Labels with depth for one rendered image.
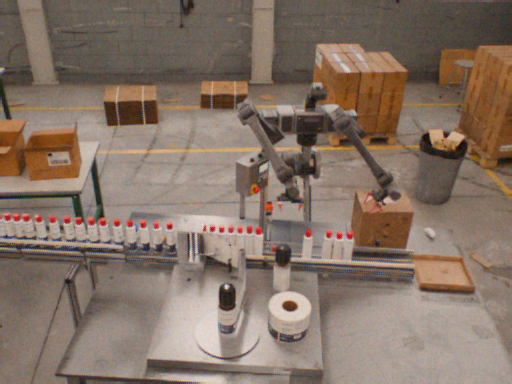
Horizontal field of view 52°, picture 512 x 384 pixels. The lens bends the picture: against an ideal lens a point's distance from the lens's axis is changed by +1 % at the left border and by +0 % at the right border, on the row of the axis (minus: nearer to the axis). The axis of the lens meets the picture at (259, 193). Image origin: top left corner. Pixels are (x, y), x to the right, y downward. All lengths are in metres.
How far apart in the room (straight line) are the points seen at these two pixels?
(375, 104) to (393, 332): 3.92
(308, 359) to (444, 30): 6.97
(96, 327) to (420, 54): 7.06
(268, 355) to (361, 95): 4.19
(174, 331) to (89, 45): 6.18
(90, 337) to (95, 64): 6.07
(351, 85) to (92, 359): 4.40
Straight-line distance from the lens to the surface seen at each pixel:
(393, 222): 3.19
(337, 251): 3.00
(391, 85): 6.30
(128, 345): 2.69
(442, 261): 3.33
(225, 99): 7.22
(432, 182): 5.38
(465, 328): 2.95
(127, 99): 6.81
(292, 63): 8.32
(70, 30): 8.30
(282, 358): 2.53
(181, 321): 2.69
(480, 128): 6.54
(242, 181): 2.80
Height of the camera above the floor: 2.78
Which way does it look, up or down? 32 degrees down
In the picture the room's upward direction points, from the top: 2 degrees clockwise
